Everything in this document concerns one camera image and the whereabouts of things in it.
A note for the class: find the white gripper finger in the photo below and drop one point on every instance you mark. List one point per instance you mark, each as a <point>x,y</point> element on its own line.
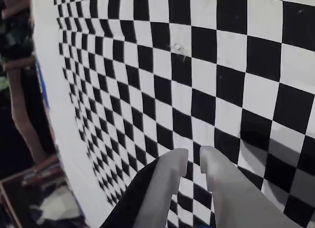
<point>160,188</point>
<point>233,201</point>

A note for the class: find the white plastic bag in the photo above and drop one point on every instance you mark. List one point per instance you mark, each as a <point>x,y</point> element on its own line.
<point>59,203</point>

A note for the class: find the black white checkerboard mat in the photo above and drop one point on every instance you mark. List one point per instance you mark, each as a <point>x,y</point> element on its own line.
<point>197,90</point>

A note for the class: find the blue tape strip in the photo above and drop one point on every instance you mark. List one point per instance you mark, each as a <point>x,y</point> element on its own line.
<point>43,85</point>

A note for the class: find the brown wooden furniture frame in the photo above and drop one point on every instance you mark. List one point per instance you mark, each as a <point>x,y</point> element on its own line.
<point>22,119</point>

